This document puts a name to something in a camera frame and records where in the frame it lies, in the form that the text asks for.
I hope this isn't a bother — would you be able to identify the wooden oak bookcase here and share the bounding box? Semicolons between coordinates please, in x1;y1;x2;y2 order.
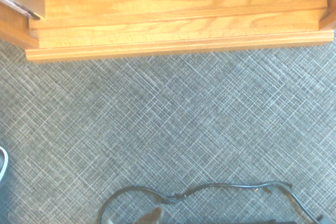
0;0;336;63

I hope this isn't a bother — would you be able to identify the brown blurry object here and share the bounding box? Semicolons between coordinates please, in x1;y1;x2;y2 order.
136;206;163;224

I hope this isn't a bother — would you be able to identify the white rimmed grey object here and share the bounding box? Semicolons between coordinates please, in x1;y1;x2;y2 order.
0;145;9;182

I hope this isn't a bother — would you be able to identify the black floor cable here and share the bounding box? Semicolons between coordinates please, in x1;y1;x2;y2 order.
97;181;334;224

